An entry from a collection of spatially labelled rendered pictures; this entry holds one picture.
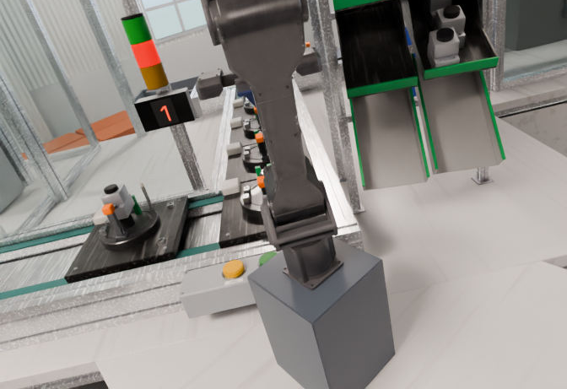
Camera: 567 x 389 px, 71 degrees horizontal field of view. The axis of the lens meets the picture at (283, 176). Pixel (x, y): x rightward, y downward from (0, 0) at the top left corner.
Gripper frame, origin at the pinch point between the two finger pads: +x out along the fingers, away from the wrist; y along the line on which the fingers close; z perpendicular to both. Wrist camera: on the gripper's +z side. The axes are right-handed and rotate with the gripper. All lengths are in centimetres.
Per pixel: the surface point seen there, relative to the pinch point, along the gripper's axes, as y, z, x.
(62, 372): 51, -7, 41
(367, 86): -18.8, 11.5, 4.8
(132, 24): 23.9, 29.3, -14.1
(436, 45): -32.1, 11.8, 0.5
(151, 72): 23.9, 29.1, -3.7
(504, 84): -84, 77, 38
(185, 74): 105, 443, 81
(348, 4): -17.4, 12.5, -9.9
